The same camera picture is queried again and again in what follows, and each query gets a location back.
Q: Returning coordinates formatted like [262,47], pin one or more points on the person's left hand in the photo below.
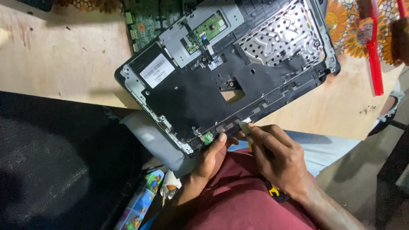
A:
[207,158]

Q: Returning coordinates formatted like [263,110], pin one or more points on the person's right hand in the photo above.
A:
[278,156]

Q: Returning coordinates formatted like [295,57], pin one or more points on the small grey plastic piece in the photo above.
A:
[244,127]

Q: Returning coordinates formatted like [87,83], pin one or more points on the black laptop base case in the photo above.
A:
[198,95]

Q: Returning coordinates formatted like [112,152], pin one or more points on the small green circuit board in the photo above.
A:
[207,138]

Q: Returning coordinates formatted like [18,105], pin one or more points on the person's light blue trousers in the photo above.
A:
[319,150]

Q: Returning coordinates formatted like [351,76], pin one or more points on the person's maroon shirt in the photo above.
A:
[242,198]

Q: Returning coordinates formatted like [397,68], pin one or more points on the grey foam sheet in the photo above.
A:
[150,140]

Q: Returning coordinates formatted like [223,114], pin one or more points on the colourful cartoon packet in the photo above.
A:
[140,201]

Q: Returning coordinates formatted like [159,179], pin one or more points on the green laptop motherboard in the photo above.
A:
[150,22]

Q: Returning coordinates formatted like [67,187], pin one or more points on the black woven mat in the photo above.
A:
[57,159]

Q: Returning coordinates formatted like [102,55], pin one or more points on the dark furniture frame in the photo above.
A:
[394,172]

